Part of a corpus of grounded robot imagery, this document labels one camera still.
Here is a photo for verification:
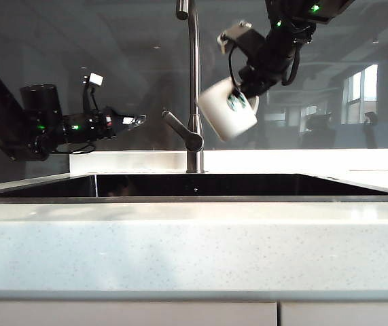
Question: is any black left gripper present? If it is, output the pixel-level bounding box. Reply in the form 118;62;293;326
90;105;147;139

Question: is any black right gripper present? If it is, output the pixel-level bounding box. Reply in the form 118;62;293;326
231;62;285;103

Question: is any white Starbucks logo mug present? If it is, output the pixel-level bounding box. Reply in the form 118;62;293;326
196;76;260;143

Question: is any dark metal gooseneck faucet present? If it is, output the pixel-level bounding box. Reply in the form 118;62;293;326
161;0;205;174

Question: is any black undermount kitchen sink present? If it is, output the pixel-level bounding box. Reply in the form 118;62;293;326
0;173;388;204

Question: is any wide white cabinet door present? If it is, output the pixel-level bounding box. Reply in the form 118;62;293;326
0;301;278;326

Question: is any narrow white cabinet door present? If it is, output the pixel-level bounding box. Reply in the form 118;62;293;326
280;301;388;326

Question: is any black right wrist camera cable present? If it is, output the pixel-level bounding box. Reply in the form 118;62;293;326
227;43;246;90

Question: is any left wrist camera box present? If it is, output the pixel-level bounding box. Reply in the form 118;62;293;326
80;72;105;115

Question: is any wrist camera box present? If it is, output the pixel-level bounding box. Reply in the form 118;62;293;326
216;20;266;56
80;72;105;115

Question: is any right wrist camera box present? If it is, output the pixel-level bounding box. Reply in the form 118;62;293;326
216;20;266;56

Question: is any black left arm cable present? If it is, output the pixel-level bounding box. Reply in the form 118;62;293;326
56;141;96;154

